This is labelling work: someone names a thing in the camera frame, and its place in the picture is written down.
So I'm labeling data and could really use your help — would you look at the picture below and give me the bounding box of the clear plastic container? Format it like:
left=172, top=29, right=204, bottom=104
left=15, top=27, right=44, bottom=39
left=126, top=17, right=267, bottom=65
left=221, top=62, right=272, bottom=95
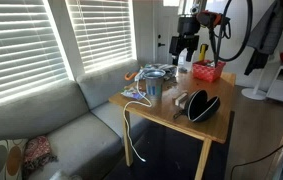
left=178, top=49, right=192, bottom=71

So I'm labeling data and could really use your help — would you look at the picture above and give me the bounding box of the silver metal cup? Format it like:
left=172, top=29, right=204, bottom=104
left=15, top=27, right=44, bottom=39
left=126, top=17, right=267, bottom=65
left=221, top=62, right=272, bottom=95
left=145, top=70, right=165, bottom=100

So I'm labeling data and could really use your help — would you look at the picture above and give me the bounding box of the white phone charger cable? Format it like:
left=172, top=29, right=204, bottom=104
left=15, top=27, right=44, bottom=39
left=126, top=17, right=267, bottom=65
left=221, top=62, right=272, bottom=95
left=122, top=68, right=154, bottom=163

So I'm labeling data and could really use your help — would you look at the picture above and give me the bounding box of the yellow black tool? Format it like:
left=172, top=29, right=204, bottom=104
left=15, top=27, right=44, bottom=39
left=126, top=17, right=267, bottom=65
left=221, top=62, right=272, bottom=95
left=198, top=44, right=208, bottom=61

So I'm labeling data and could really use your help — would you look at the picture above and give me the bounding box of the grey sofa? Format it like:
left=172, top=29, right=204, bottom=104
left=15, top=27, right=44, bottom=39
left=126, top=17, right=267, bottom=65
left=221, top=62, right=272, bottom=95
left=0, top=60, right=139, bottom=180

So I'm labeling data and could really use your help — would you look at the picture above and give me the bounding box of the orange handled tool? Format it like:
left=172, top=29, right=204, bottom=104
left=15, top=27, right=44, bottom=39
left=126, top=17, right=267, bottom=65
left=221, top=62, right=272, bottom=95
left=124, top=72, right=137, bottom=81

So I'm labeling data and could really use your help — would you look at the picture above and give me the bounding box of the small wooden block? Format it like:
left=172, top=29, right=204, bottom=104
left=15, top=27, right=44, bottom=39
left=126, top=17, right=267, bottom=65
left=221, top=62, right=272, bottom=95
left=175, top=92, right=188, bottom=106

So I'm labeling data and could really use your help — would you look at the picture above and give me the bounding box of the black open glasses case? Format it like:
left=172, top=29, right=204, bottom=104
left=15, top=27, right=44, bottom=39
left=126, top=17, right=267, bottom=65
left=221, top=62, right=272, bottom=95
left=173, top=90, right=221, bottom=122

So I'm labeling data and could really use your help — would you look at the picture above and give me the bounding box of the dark blue rug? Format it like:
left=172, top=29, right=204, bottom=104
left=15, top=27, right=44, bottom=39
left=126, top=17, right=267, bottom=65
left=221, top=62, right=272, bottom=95
left=104, top=111, right=235, bottom=180

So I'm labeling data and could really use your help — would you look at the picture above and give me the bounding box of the patterned oval cushion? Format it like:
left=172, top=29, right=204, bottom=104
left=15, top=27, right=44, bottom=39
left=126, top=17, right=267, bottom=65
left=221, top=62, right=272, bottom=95
left=0, top=139, right=27, bottom=180

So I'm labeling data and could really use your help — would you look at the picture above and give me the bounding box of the red paisley cloth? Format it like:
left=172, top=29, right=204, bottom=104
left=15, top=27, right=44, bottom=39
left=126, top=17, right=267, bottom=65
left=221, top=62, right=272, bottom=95
left=22, top=136, right=57, bottom=179

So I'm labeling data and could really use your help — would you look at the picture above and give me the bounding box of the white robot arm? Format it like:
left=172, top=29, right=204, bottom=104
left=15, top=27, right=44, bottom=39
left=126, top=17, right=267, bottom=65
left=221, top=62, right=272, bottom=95
left=169, top=0, right=207, bottom=65

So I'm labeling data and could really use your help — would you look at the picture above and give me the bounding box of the red woven basket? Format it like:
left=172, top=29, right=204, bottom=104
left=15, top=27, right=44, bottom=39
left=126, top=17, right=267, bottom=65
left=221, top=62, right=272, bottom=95
left=192, top=60, right=226, bottom=82

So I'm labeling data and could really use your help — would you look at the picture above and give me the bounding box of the white door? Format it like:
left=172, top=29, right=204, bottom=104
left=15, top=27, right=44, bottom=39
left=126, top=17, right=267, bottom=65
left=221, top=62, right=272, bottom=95
left=154, top=0, right=179, bottom=64

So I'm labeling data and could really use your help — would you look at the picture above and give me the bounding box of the white coat stand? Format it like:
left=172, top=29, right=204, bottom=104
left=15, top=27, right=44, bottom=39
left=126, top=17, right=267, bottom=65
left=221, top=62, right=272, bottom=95
left=241, top=69, right=266, bottom=101

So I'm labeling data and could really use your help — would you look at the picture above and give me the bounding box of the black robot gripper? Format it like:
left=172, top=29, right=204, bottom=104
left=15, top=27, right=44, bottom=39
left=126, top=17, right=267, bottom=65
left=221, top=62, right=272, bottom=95
left=169, top=17, right=200, bottom=65

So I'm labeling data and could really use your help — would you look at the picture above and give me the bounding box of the grey hanging jacket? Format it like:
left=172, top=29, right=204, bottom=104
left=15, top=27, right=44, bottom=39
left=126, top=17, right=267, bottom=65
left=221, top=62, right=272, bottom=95
left=244, top=0, right=283, bottom=76

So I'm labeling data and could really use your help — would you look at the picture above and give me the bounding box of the wooden table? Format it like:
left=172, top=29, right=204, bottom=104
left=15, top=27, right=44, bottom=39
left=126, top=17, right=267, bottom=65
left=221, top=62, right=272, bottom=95
left=109, top=72, right=236, bottom=180

